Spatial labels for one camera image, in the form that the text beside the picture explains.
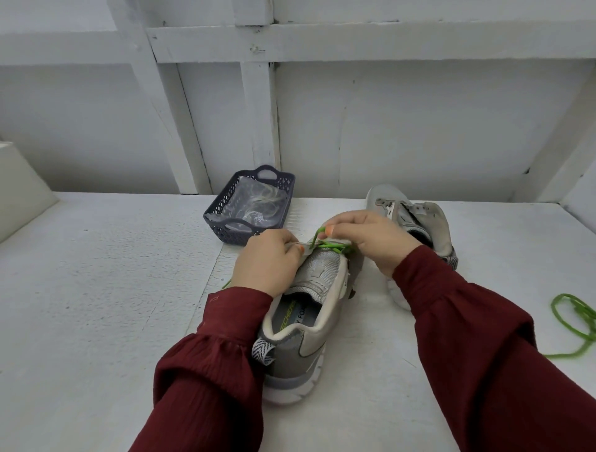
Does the person's left hand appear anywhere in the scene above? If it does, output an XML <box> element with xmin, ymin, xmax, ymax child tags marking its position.
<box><xmin>229</xmin><ymin>228</ymin><xmax>307</xmax><ymax>300</ymax></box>

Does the person's right hand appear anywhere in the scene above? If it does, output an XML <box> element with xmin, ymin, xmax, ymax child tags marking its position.
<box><xmin>319</xmin><ymin>209</ymin><xmax>425</xmax><ymax>279</ymax></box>

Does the green shoelace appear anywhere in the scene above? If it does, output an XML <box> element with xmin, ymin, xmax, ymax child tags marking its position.
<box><xmin>220</xmin><ymin>224</ymin><xmax>357</xmax><ymax>291</ymax></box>
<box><xmin>544</xmin><ymin>292</ymin><xmax>596</xmax><ymax>361</ymax></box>

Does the grey mesh shoe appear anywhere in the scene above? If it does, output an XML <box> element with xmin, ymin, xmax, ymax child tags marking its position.
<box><xmin>251</xmin><ymin>226</ymin><xmax>365</xmax><ymax>405</ymax></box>
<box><xmin>364</xmin><ymin>183</ymin><xmax>460</xmax><ymax>313</ymax></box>

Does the person's right forearm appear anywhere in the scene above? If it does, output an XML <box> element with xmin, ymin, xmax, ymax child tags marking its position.
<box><xmin>391</xmin><ymin>244</ymin><xmax>596</xmax><ymax>452</ymax></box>

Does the person's left forearm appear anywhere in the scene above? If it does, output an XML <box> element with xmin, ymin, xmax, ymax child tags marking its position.
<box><xmin>129</xmin><ymin>286</ymin><xmax>276</xmax><ymax>452</ymax></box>

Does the dark plastic lattice basket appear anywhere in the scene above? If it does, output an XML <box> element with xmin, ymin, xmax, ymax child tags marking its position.
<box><xmin>203</xmin><ymin>164</ymin><xmax>297</xmax><ymax>247</ymax></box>

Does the clear plastic bag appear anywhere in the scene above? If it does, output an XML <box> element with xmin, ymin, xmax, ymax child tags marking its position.
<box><xmin>222</xmin><ymin>178</ymin><xmax>290</xmax><ymax>229</ymax></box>

